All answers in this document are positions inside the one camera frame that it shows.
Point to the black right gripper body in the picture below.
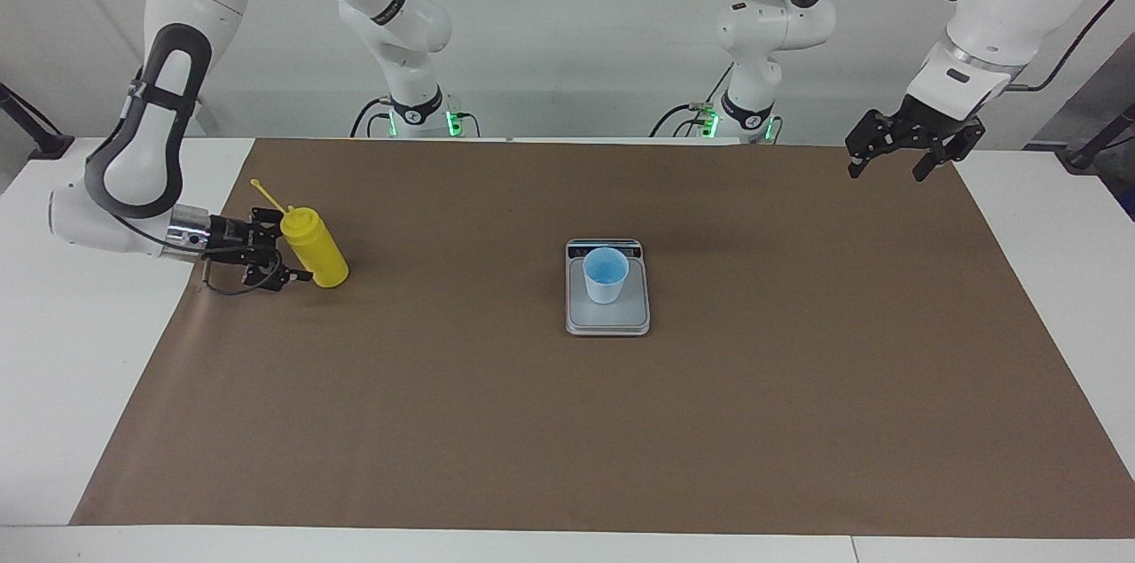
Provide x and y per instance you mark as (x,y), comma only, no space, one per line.
(232,237)

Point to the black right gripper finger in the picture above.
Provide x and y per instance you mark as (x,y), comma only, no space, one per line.
(268,219)
(279,277)

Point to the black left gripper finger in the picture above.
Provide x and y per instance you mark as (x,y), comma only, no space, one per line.
(944,160)
(858,151)

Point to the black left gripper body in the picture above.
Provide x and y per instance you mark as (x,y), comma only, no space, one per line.
(927,130)

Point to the yellow squeeze seasoning bottle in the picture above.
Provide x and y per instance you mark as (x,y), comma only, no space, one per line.
(317,257)

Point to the light blue plastic cup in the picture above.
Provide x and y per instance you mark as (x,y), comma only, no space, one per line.
(606,284)

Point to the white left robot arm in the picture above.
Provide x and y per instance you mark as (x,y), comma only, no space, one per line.
(1011,4)

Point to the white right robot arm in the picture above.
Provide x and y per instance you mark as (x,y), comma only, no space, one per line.
(133,164)

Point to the silver digital kitchen scale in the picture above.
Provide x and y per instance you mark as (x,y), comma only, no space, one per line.
(607,319)

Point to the black clamp stand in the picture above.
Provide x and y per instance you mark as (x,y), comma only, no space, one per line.
(40,137)
(1099,144)

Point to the brown table mat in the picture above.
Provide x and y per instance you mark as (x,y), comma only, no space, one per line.
(532,421)

